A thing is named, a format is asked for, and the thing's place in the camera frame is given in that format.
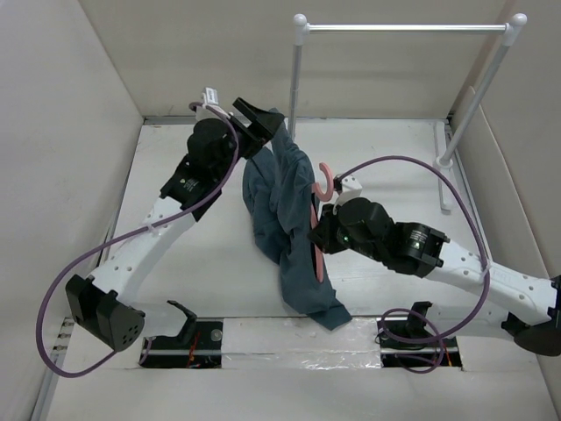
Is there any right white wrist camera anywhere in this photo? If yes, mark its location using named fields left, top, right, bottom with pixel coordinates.
left=334, top=174, right=362, bottom=206

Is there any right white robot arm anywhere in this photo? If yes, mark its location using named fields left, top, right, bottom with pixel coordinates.
left=309, top=197, right=560, bottom=356

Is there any pink plastic hanger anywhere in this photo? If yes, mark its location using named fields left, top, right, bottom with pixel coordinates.
left=309, top=162, right=336, bottom=282

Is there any white metal clothes rack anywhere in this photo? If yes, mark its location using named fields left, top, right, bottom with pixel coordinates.
left=284, top=12, right=528, bottom=215

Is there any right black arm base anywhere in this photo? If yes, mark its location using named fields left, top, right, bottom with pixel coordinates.
left=374, top=301, right=462, bottom=375

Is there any teal t shirt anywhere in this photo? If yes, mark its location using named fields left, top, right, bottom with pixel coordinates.
left=242, top=123, right=352, bottom=331

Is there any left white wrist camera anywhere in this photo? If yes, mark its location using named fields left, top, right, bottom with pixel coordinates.
left=195, top=87, right=233, bottom=122

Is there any purple cable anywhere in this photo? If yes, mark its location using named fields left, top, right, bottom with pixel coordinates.
left=334, top=155, right=491, bottom=373
left=35, top=101, right=241, bottom=379

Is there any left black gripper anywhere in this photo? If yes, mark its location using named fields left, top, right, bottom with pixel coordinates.
left=213, top=100, right=282, bottom=182

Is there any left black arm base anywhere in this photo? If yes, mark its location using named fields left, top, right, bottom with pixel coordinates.
left=138, top=300, right=224, bottom=369

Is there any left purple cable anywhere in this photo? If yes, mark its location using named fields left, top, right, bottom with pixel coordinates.
left=35, top=101, right=241, bottom=379

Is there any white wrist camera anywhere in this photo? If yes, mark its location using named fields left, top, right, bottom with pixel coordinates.
left=195, top=87, right=233, bottom=122
left=334, top=174, right=362, bottom=206

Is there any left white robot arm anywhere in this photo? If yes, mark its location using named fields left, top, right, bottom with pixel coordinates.
left=65, top=98, right=284, bottom=353

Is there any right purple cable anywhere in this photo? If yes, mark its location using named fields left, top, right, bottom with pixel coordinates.
left=334, top=155, right=491, bottom=373

